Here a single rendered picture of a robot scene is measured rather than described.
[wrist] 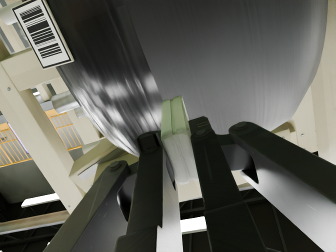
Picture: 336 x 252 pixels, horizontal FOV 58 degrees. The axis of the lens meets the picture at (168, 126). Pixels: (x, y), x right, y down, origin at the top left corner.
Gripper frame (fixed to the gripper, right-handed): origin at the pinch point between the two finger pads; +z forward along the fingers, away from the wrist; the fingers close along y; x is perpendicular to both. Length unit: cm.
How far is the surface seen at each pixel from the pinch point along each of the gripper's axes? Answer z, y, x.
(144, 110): 12.3, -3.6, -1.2
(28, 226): 488, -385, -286
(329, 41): 34.2, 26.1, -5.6
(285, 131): 62, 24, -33
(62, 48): 10.7, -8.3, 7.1
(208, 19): 10.1, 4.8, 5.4
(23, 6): 11.1, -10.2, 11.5
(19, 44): 616, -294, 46
